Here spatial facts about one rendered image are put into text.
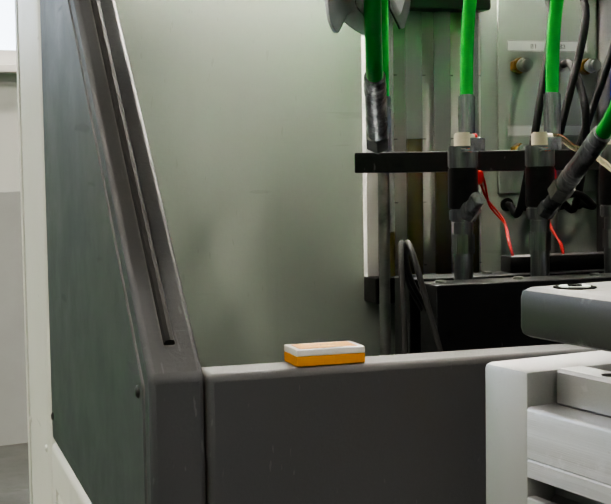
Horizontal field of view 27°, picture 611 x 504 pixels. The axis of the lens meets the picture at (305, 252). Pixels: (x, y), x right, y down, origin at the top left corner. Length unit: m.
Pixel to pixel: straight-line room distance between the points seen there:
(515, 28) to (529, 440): 0.99
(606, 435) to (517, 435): 0.06
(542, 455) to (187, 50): 0.89
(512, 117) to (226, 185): 0.36
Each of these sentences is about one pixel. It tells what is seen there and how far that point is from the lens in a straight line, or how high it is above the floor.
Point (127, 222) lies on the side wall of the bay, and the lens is 0.93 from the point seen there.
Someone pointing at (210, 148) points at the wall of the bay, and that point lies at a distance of 1.38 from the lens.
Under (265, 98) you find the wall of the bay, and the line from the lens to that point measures 1.40.
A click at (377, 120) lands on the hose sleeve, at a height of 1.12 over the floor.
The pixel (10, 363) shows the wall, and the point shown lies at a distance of 5.10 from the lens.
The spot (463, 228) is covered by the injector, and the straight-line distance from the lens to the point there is 1.17.
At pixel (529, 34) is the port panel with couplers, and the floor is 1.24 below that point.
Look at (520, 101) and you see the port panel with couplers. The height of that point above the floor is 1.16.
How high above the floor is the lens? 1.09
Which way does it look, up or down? 4 degrees down
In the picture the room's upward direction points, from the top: 1 degrees counter-clockwise
